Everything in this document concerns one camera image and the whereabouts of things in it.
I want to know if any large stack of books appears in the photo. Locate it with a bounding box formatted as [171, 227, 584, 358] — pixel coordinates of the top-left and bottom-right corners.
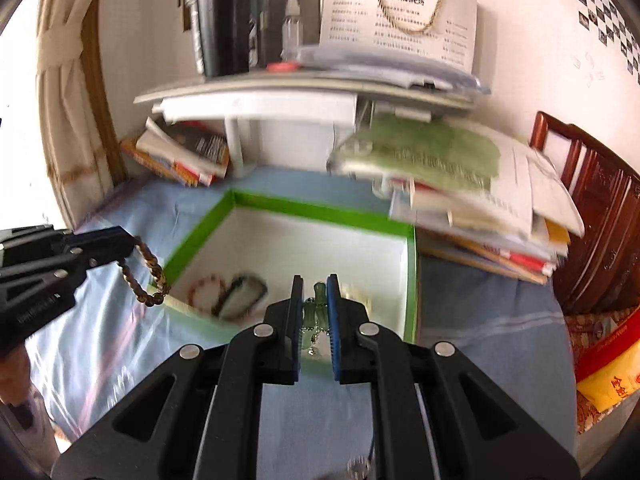
[327, 112, 586, 286]

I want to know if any beige curtain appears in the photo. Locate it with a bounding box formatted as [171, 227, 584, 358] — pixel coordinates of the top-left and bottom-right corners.
[35, 0, 115, 231]

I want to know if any blue striped tablecloth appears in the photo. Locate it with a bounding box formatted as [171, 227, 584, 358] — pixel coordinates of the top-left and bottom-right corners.
[25, 167, 576, 480]

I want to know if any white paper bag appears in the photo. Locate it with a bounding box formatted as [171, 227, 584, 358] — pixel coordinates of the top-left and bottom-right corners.
[319, 0, 478, 73]

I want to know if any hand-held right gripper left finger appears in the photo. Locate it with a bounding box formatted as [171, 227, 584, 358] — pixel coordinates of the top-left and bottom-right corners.
[50, 274, 306, 480]

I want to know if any person's left forearm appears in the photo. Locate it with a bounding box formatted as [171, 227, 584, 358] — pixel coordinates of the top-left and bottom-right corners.
[0, 347, 58, 466]

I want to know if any green jade bracelet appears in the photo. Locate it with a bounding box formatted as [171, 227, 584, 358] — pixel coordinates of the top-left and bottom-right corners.
[302, 282, 333, 358]

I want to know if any black bangle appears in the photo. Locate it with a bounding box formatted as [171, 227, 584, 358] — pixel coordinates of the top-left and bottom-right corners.
[215, 272, 269, 319]

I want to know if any red bead bracelet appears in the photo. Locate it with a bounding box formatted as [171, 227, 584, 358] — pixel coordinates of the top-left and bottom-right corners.
[189, 275, 227, 312]

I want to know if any white desk shelf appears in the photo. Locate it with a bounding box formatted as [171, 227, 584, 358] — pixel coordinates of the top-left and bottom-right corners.
[134, 71, 476, 178]

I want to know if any black thermos cup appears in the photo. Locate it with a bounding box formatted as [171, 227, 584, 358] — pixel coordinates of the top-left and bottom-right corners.
[186, 0, 252, 78]

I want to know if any wall photo collage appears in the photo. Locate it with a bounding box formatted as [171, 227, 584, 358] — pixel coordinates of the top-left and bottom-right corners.
[570, 0, 640, 86]

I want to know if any gold wrist watch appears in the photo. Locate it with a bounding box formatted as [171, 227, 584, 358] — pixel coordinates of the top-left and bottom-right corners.
[342, 284, 375, 312]

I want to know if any green cardboard box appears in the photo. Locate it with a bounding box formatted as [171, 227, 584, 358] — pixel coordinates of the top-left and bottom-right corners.
[150, 189, 418, 376]

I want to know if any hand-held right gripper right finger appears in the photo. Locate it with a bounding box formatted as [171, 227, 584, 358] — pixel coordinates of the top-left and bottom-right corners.
[326, 274, 581, 480]

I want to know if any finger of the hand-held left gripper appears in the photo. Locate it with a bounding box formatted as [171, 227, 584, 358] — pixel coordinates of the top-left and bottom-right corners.
[0, 225, 132, 260]
[0, 236, 140, 306]

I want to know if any dark grey tumbler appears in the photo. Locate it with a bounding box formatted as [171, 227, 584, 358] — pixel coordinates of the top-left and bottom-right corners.
[249, 0, 291, 68]

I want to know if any brown bead bracelet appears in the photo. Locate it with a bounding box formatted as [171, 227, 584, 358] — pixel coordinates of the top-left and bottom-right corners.
[118, 239, 172, 307]

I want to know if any red yellow gift bag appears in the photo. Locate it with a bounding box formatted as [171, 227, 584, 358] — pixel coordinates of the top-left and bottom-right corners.
[575, 320, 640, 413]

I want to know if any blue plastic folder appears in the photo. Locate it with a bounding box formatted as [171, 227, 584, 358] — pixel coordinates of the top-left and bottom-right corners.
[282, 45, 493, 95]

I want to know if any red wooden bench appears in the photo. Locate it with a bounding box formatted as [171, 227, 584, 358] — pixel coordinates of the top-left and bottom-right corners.
[530, 111, 640, 317]

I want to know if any small leaning pile of books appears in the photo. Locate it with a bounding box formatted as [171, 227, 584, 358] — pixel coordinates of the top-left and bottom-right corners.
[120, 116, 232, 188]

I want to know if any small clear spray bottle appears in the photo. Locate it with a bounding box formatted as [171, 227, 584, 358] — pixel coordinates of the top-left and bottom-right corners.
[282, 0, 306, 51]

